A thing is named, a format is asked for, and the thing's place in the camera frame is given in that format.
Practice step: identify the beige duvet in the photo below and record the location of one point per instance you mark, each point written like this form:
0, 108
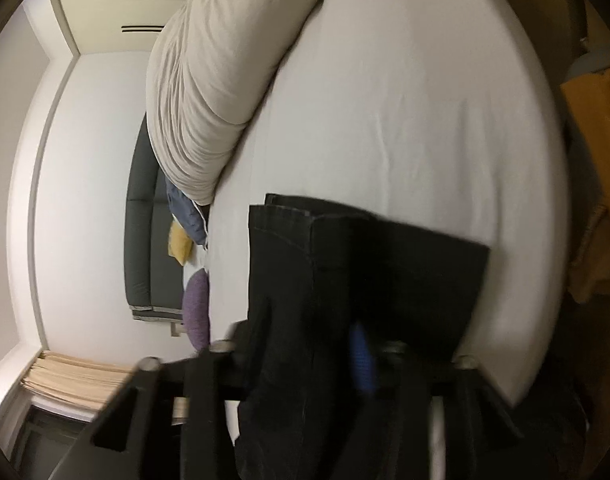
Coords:
200, 85

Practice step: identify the grey headboard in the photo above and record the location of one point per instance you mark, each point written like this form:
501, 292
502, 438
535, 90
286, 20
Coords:
145, 240

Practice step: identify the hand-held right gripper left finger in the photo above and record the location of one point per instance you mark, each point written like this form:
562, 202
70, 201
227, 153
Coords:
205, 385

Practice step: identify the white bed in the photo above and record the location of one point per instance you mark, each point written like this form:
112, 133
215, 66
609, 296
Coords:
410, 135

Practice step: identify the orange cloth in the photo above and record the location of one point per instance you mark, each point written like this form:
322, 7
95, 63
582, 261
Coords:
597, 175

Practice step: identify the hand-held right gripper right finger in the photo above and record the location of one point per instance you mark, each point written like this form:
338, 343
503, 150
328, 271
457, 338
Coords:
361, 360

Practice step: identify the yellow pillow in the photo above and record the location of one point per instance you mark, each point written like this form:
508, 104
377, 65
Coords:
180, 245

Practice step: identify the purple pillow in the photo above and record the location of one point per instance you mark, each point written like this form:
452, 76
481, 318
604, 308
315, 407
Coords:
197, 310

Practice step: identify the dark window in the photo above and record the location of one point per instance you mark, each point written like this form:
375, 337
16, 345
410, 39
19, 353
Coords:
45, 435

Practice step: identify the blue pillow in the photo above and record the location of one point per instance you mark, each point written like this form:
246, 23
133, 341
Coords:
187, 212

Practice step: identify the beige curtain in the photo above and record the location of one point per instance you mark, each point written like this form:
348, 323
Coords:
75, 377

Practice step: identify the black pants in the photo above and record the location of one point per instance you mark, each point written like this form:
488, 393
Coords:
305, 310

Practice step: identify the white wardrobe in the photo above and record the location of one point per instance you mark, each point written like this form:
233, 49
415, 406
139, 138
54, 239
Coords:
125, 5

